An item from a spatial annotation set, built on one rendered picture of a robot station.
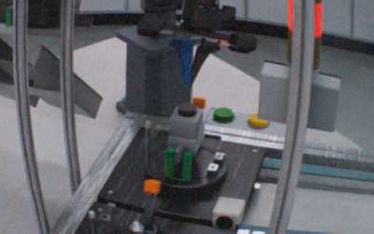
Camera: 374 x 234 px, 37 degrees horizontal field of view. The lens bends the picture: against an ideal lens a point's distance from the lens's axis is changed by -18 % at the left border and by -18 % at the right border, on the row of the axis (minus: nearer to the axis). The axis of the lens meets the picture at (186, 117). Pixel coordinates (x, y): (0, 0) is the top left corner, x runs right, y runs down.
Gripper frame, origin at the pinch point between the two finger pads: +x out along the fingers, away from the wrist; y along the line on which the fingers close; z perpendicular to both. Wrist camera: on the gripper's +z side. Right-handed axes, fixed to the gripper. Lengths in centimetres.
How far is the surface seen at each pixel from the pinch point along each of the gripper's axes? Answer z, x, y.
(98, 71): -70, -2, -15
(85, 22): -9.0, -6.1, -18.8
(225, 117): -24.7, 5.9, 11.1
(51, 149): -37.5, 18.7, -23.2
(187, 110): -2.4, 6.8, 0.7
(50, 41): -315, -38, -59
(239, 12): -298, -74, 65
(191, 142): -2.5, 11.4, 2.2
